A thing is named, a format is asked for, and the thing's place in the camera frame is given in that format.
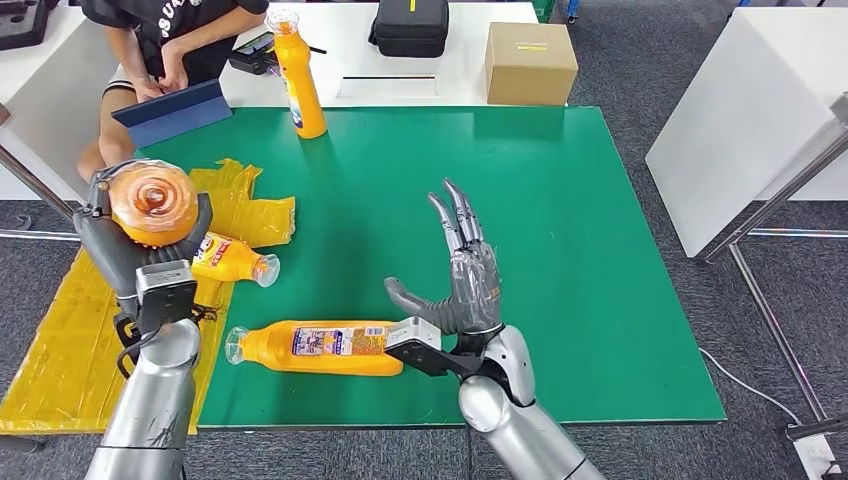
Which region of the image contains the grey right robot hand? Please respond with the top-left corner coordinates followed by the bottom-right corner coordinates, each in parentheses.
top-left (384, 177), bottom-right (505, 337)

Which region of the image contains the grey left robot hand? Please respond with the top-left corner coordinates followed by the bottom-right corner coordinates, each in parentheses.
top-left (72, 158), bottom-right (215, 301)

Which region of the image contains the orange plastic bottle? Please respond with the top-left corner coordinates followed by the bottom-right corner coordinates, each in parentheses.
top-left (264, 9), bottom-right (329, 141)
top-left (107, 162), bottom-right (200, 250)
top-left (190, 231), bottom-right (282, 289)
top-left (223, 319), bottom-right (407, 378)

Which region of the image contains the yellow taped cardboard sheet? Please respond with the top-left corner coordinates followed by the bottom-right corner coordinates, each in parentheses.
top-left (0, 157), bottom-right (297, 437)

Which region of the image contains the blue tablet case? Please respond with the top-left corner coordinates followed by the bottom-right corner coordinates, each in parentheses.
top-left (111, 79), bottom-right (234, 150)

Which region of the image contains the white desk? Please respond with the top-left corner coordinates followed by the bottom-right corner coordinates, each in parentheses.
top-left (219, 3), bottom-right (568, 109)
top-left (0, 7), bottom-right (127, 219)

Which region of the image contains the brown cardboard box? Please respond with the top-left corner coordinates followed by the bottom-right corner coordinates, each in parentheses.
top-left (484, 21), bottom-right (580, 107)

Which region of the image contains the black remote controller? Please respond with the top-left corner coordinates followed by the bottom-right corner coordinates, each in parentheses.
top-left (228, 31), bottom-right (328, 76)

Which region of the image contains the person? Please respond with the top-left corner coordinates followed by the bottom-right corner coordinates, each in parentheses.
top-left (78, 0), bottom-right (270, 183)

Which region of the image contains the black foam tray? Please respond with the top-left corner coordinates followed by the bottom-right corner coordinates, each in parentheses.
top-left (0, 0), bottom-right (51, 53)

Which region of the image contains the black zip carry case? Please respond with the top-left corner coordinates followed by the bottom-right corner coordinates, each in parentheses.
top-left (368, 0), bottom-right (450, 60)

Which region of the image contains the green plastic crate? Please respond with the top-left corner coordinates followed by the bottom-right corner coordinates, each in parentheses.
top-left (506, 0), bottom-right (554, 22)

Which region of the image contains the white table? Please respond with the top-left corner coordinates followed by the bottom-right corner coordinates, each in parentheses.
top-left (645, 6), bottom-right (848, 260)

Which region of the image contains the white power strip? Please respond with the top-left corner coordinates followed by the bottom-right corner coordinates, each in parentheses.
top-left (791, 433), bottom-right (839, 480)

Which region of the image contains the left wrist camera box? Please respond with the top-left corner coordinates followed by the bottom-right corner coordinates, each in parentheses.
top-left (135, 260), bottom-right (199, 333)

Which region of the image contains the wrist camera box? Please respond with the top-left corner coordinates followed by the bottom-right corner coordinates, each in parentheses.
top-left (384, 316), bottom-right (485, 379)
top-left (135, 260), bottom-right (199, 333)

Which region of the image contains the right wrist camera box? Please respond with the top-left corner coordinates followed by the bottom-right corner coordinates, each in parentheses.
top-left (384, 316), bottom-right (485, 379)

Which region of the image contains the black left camera cable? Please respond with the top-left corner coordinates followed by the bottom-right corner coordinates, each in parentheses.
top-left (113, 311), bottom-right (164, 380)

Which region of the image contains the white floor cable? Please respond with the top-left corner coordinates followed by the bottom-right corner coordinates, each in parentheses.
top-left (695, 345), bottom-right (806, 425)

